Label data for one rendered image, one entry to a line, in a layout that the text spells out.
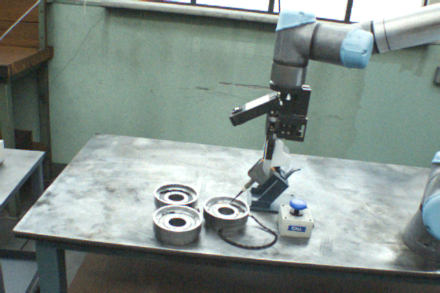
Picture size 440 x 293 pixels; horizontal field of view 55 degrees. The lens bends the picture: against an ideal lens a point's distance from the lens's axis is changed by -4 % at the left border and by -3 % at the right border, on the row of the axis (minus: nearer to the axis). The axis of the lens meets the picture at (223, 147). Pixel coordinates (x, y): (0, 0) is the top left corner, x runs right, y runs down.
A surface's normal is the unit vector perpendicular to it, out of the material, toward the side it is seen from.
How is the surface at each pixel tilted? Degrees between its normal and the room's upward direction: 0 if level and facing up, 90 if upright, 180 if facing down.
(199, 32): 90
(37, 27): 90
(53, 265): 90
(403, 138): 90
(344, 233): 0
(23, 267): 0
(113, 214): 0
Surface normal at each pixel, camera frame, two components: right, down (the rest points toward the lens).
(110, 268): 0.10, -0.92
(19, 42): -0.03, 0.37
